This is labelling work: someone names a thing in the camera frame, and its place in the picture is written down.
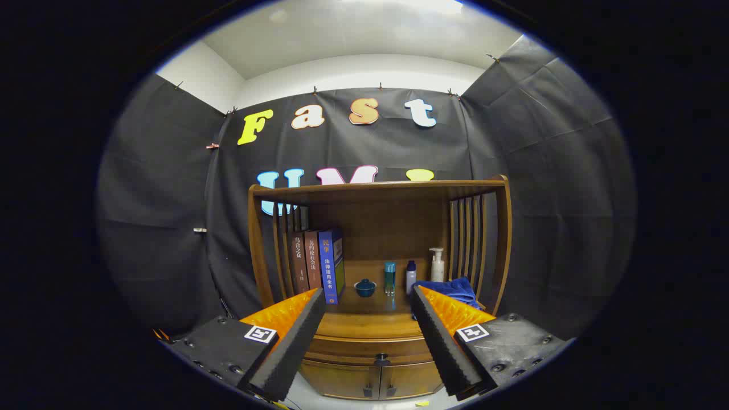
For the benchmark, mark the thick blue book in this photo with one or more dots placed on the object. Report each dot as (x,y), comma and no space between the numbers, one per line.
(329,267)

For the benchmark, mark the wooden countertop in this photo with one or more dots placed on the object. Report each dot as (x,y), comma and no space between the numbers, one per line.
(370,319)

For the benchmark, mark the wooden cabinet door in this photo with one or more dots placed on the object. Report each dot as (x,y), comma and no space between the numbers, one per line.
(342,378)
(410,378)

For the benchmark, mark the folded blue towel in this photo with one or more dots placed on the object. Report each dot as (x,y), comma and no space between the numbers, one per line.
(450,290)

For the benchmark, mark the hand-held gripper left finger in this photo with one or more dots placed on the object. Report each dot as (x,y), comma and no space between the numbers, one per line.
(296,347)

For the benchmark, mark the wooden drawer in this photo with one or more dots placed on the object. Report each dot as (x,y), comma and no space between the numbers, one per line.
(364,346)

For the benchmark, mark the white bottle blue cap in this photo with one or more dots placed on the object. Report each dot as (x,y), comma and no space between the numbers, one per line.
(411,279)

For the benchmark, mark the dark brown book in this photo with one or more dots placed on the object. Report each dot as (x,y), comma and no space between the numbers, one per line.
(299,262)

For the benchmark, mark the blue lidded teacup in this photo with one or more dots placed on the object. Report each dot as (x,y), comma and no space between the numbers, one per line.
(365,288)

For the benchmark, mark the clear blue bottle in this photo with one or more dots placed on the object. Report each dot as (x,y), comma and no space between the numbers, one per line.
(389,279)

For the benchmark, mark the reddish brown book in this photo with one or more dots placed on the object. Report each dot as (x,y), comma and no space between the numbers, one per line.
(312,259)

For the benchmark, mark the white pump bottle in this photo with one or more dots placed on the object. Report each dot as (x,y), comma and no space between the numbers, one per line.
(437,270)

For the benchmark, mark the wooden cabinet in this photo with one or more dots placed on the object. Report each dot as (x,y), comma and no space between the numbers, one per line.
(376,228)

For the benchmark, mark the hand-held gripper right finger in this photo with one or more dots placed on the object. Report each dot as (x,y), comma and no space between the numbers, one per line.
(438,347)

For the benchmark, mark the black drawer knob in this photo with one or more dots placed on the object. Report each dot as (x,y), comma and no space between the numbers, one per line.
(382,359)

